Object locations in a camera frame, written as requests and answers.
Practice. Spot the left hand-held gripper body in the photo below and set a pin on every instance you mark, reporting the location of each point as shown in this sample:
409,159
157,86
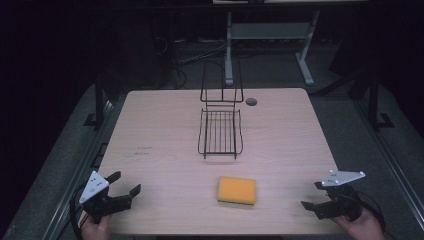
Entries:
95,186

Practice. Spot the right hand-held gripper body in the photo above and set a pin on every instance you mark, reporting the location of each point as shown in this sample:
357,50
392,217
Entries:
341,201

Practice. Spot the yellow sponge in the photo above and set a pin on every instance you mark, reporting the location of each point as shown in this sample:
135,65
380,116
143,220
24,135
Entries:
236,189

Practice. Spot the person's right hand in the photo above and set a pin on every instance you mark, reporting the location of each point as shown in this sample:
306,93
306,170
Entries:
363,228

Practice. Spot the person's left hand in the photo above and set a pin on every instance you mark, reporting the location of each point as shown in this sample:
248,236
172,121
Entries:
96,231

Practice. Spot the grey table grommet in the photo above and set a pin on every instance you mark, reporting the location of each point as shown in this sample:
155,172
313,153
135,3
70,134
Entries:
251,102

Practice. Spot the grey metal stand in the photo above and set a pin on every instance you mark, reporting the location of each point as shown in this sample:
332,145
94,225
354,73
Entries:
266,30

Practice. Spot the aluminium frame rail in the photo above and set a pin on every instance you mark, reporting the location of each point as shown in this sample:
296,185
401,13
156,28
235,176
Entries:
78,170
390,163

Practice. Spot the black upright post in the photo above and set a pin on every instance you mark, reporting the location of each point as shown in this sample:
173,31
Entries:
99,100
374,100

